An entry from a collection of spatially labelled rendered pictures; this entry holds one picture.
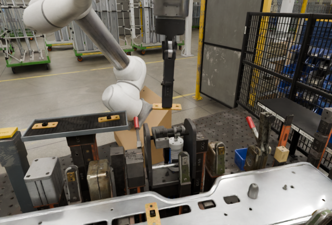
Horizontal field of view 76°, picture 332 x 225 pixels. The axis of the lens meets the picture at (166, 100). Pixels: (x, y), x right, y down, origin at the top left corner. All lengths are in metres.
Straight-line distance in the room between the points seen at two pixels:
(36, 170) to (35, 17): 0.51
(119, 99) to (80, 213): 0.64
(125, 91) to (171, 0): 0.81
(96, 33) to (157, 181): 0.72
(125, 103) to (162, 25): 0.76
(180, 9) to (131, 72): 0.79
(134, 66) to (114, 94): 0.20
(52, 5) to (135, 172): 0.62
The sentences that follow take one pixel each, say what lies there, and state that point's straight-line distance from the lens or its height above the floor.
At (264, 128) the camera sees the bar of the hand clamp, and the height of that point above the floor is 1.16.
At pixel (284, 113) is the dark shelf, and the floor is 1.03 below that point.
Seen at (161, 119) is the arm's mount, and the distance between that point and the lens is 1.20.
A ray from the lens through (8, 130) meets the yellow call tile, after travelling 0.99.
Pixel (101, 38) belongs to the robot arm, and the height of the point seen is 1.44.
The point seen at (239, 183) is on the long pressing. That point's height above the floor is 1.00.
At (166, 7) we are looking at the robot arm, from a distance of 0.52.
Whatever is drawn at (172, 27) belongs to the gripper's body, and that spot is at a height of 1.53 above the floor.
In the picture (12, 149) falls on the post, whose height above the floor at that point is 1.10.
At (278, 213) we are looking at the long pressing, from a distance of 0.81.
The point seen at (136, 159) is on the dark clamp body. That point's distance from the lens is 0.79.
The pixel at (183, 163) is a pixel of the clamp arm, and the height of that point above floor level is 1.07.
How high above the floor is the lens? 1.58
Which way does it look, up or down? 24 degrees down
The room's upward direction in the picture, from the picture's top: straight up
